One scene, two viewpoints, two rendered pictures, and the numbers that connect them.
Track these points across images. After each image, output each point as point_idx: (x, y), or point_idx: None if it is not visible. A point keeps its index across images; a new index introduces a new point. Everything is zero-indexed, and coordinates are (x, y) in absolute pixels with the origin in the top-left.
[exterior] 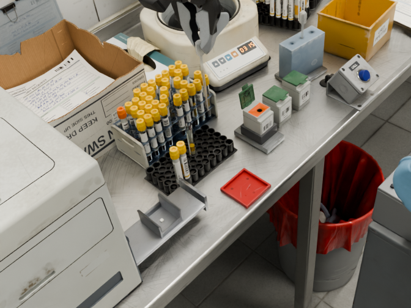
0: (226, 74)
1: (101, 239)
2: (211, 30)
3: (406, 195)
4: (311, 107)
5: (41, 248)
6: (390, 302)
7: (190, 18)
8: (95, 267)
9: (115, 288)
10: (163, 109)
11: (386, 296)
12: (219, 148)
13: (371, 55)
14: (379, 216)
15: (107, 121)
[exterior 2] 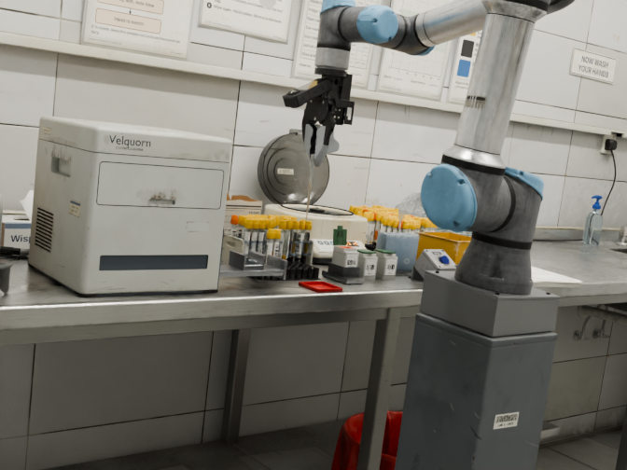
0: (327, 251)
1: (210, 208)
2: (325, 140)
3: (426, 200)
4: (395, 281)
5: (177, 172)
6: (429, 412)
7: (313, 134)
8: (196, 230)
9: (199, 269)
10: (270, 221)
11: (425, 405)
12: (305, 268)
13: None
14: (424, 304)
15: None
